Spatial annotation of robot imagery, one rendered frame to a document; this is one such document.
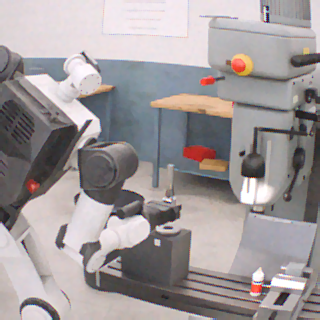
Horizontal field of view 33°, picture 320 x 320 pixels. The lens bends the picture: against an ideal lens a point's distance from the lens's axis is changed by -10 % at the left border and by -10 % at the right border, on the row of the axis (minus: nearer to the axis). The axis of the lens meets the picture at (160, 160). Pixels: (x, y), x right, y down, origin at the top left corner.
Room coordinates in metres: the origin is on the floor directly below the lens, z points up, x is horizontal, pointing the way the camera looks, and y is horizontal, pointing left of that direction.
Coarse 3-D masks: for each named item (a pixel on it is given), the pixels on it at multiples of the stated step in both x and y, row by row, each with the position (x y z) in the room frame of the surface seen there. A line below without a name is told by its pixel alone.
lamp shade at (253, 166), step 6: (246, 156) 1.53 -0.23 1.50; (252, 156) 1.52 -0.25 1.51; (258, 156) 1.52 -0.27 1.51; (246, 162) 1.52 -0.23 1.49; (252, 162) 1.51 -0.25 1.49; (258, 162) 1.51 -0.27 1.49; (264, 162) 1.52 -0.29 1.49; (246, 168) 1.51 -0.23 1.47; (252, 168) 1.50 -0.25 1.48; (258, 168) 1.50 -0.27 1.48; (264, 168) 1.52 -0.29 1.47; (240, 174) 1.54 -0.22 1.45; (246, 174) 1.51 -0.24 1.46; (252, 174) 1.50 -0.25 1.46; (258, 174) 1.50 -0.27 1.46; (264, 174) 1.52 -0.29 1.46
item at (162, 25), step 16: (112, 0) 7.01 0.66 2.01; (128, 0) 6.90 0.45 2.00; (144, 0) 6.79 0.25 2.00; (160, 0) 6.68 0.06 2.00; (176, 0) 6.58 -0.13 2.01; (112, 16) 7.00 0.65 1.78; (128, 16) 6.89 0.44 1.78; (144, 16) 6.78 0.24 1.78; (160, 16) 6.68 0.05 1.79; (176, 16) 6.58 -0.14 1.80; (112, 32) 7.00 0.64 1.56; (128, 32) 6.88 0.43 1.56; (144, 32) 6.78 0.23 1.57; (160, 32) 6.68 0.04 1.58; (176, 32) 6.58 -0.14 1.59
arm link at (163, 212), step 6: (150, 204) 1.75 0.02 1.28; (156, 204) 1.80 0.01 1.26; (162, 204) 1.80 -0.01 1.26; (168, 204) 1.80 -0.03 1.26; (150, 210) 1.71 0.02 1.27; (156, 210) 1.73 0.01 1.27; (162, 210) 1.75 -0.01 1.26; (168, 210) 1.76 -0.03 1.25; (174, 210) 1.77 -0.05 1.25; (156, 216) 1.71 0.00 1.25; (162, 216) 1.75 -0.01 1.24; (168, 216) 1.76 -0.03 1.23; (174, 216) 1.77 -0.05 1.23; (180, 216) 1.78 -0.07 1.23; (156, 222) 1.70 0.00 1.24; (162, 222) 1.75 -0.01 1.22; (156, 228) 1.71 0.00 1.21
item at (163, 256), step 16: (176, 224) 1.88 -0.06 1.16; (144, 240) 1.83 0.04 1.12; (160, 240) 1.79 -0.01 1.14; (176, 240) 1.78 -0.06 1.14; (128, 256) 1.87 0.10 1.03; (144, 256) 1.83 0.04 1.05; (160, 256) 1.79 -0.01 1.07; (176, 256) 1.79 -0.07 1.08; (144, 272) 1.83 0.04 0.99; (160, 272) 1.79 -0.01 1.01; (176, 272) 1.79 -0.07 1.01
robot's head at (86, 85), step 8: (80, 56) 1.49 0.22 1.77; (72, 64) 1.47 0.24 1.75; (80, 64) 1.45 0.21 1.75; (88, 64) 1.47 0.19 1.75; (72, 72) 1.45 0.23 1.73; (80, 72) 1.42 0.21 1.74; (88, 72) 1.41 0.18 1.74; (96, 72) 1.43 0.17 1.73; (64, 80) 1.47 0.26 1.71; (72, 80) 1.44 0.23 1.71; (80, 80) 1.40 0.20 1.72; (88, 80) 1.42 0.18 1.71; (96, 80) 1.43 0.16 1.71; (64, 88) 1.44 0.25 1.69; (72, 88) 1.45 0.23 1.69; (80, 88) 1.41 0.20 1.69; (88, 88) 1.43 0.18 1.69; (96, 88) 1.45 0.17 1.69
